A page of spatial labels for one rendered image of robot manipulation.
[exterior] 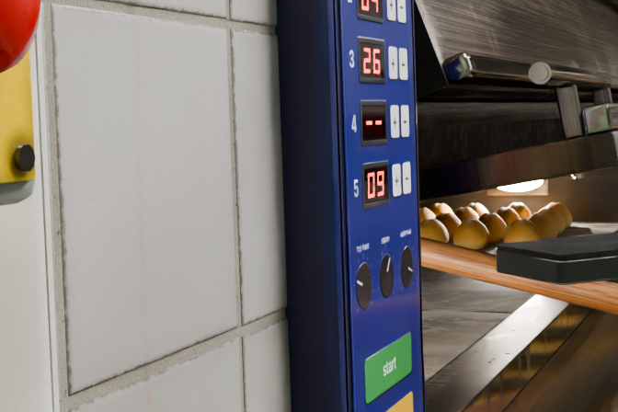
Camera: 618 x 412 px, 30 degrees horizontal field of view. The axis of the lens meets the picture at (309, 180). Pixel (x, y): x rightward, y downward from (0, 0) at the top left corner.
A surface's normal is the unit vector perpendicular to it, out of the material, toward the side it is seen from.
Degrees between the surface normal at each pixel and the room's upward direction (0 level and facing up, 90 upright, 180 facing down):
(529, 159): 90
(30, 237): 90
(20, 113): 90
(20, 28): 97
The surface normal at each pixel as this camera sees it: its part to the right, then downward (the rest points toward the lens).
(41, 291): 0.93, -0.01
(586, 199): -0.37, 0.06
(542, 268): -0.92, 0.06
